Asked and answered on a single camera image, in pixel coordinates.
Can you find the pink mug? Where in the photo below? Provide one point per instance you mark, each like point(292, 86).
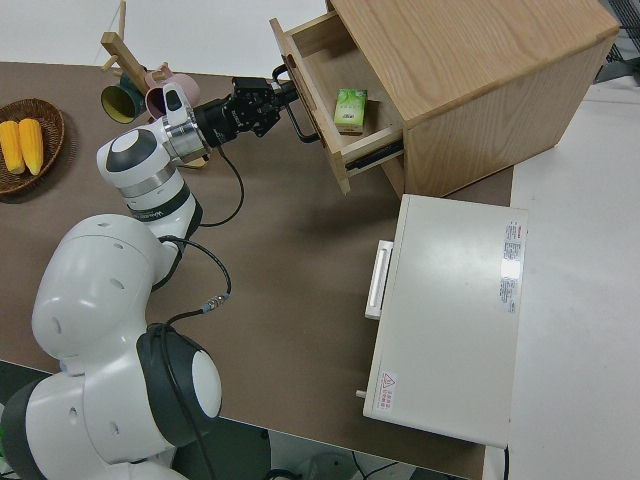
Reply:
point(187, 90)

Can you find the light wooden cabinet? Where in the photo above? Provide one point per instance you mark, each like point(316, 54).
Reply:
point(475, 60)

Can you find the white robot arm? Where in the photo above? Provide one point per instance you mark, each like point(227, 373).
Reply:
point(100, 300)

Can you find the white toaster oven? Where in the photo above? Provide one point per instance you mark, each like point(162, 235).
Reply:
point(450, 310)

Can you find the wooden mug tree stand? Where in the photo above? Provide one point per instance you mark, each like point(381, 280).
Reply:
point(122, 52)

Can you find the brown wicker basket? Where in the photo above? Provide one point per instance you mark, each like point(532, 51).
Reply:
point(52, 150)

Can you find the dark blue mug yellow inside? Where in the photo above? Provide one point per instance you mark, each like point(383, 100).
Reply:
point(117, 102)

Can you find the green tissue pack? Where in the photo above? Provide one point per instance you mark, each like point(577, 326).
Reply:
point(350, 110)

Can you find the brown table mat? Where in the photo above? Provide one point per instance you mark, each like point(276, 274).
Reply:
point(300, 250)

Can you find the yellow corn cob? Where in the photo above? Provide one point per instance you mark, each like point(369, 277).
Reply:
point(10, 147)
point(31, 147)

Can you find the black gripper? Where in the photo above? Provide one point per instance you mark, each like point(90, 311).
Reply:
point(245, 107)

